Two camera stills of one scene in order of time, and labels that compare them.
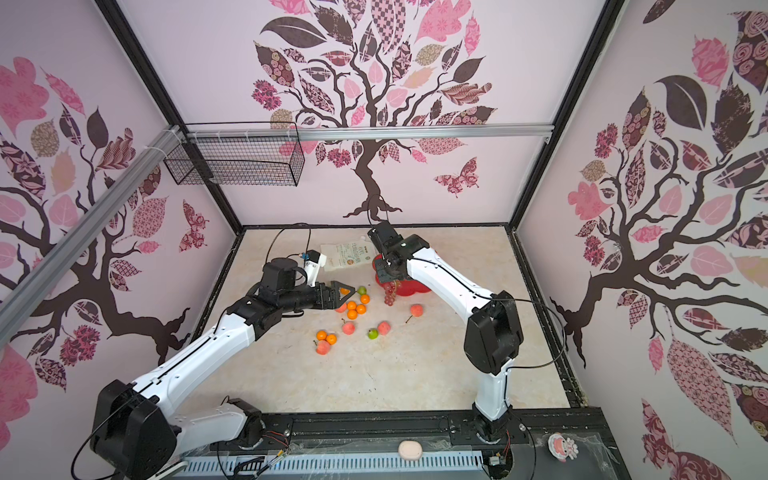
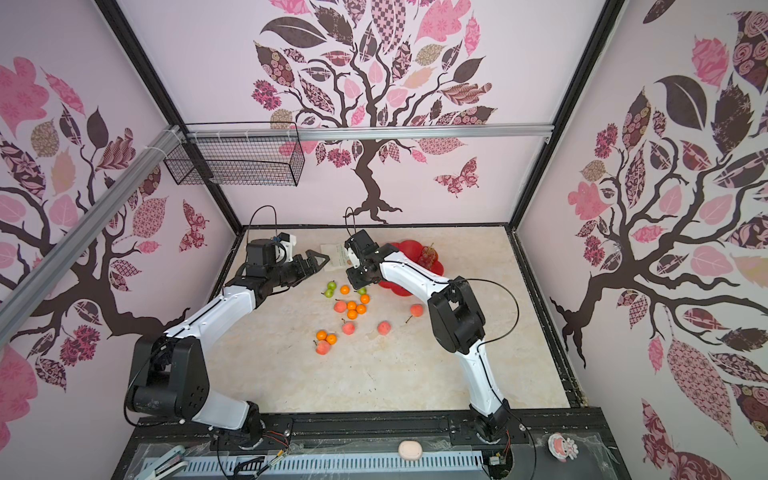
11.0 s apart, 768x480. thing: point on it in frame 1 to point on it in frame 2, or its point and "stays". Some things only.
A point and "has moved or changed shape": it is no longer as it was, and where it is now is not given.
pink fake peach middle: (348, 328) stays
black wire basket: (274, 161) stays
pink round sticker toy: (562, 447) stays
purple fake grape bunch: (390, 291) has moved or changed shape
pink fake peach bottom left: (323, 347) stays
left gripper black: (334, 302) to (306, 271)
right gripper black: (383, 276) to (358, 283)
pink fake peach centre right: (384, 327) stays
